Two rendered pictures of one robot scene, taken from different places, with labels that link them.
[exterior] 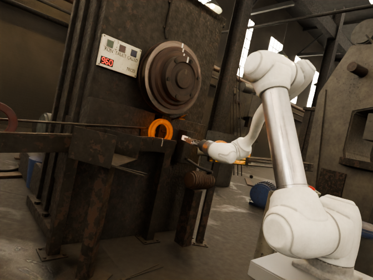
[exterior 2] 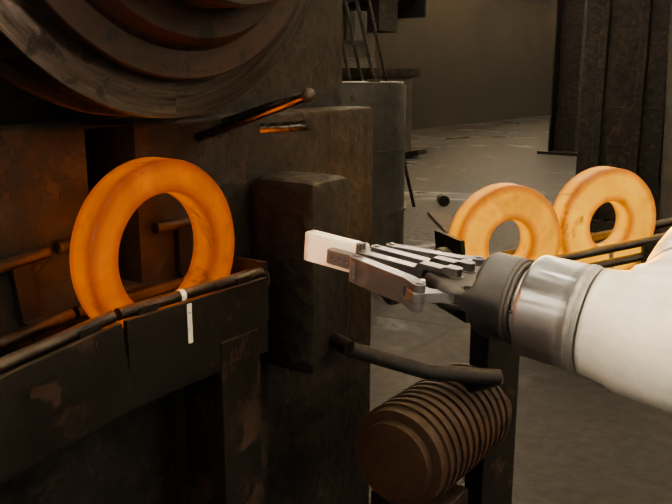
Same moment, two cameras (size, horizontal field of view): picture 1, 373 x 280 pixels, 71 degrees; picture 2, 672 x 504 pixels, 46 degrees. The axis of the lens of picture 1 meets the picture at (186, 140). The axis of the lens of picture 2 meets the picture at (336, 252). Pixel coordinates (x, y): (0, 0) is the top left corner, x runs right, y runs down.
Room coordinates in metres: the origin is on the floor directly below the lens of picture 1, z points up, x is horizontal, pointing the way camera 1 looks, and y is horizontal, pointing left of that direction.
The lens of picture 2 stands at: (0.99, 0.16, 0.92)
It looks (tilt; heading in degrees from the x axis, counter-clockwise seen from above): 13 degrees down; 348
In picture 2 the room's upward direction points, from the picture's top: straight up
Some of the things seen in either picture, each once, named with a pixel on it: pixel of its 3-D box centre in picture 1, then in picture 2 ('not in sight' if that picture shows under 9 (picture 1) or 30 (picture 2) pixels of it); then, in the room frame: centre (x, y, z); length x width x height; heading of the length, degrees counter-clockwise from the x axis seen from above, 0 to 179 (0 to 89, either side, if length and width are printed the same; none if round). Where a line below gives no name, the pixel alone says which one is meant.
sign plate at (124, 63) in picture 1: (120, 56); not in sight; (1.61, 0.50, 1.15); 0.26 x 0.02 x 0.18; 132
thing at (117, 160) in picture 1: (95, 207); not in sight; (1.21, 0.35, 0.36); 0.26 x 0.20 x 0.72; 167
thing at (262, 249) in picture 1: (269, 229); not in sight; (1.76, -0.68, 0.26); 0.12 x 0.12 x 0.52
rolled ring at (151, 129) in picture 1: (160, 132); (158, 250); (1.76, 0.18, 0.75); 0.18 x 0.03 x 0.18; 131
